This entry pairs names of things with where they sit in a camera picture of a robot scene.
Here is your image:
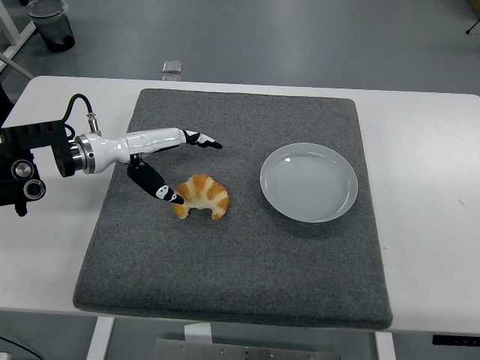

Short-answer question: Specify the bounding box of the grey metal plate with screws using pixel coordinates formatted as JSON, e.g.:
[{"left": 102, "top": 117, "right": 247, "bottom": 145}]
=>
[{"left": 153, "top": 338, "right": 290, "bottom": 360}]

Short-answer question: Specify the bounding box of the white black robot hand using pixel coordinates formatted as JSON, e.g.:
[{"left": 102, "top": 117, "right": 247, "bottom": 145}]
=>
[{"left": 88, "top": 127, "right": 224, "bottom": 206}]

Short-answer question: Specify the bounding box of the white table leg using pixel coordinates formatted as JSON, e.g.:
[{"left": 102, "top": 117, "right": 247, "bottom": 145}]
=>
[
  {"left": 85, "top": 316, "right": 116, "bottom": 360},
  {"left": 374, "top": 331, "right": 397, "bottom": 360}
]

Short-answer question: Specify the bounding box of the white round plate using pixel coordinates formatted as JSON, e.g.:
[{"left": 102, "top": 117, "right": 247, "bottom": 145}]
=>
[{"left": 259, "top": 142, "right": 359, "bottom": 224}]

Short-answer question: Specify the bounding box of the white bracket under table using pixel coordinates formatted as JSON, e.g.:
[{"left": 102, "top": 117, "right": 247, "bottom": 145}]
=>
[{"left": 183, "top": 322, "right": 215, "bottom": 344}]

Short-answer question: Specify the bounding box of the black table control panel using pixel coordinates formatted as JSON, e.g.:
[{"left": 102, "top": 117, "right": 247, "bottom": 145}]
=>
[{"left": 431, "top": 334, "right": 480, "bottom": 347}]

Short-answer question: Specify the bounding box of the black trash bin with liner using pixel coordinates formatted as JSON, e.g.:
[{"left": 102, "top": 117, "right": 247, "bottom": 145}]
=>
[{"left": 25, "top": 0, "right": 76, "bottom": 53}]

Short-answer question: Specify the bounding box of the grey square mat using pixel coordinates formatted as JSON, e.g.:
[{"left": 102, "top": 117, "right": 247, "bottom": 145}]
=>
[{"left": 72, "top": 88, "right": 394, "bottom": 331}]

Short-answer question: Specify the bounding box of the white furniture frame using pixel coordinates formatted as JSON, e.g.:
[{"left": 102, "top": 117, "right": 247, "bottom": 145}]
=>
[{"left": 0, "top": 0, "right": 38, "bottom": 80}]

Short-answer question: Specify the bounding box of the croissant bread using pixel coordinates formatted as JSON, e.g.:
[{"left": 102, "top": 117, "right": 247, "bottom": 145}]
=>
[{"left": 172, "top": 173, "right": 230, "bottom": 221}]

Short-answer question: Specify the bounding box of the black floor cable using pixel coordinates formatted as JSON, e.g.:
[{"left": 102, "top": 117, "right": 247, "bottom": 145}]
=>
[{"left": 0, "top": 335, "right": 38, "bottom": 360}]

